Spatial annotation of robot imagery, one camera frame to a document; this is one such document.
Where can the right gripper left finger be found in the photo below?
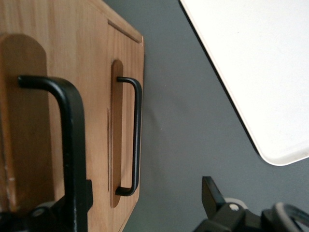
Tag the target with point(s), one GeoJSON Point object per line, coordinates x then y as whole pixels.
{"type": "Point", "coordinates": [89, 193]}

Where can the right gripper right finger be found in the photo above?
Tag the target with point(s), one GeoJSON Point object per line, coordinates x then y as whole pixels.
{"type": "Point", "coordinates": [212, 195]}

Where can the wooden drawer cabinet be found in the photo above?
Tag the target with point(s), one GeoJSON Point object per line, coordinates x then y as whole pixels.
{"type": "Point", "coordinates": [125, 21]}

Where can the cream plastic tray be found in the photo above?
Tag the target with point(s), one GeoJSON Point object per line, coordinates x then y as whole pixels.
{"type": "Point", "coordinates": [260, 72]}

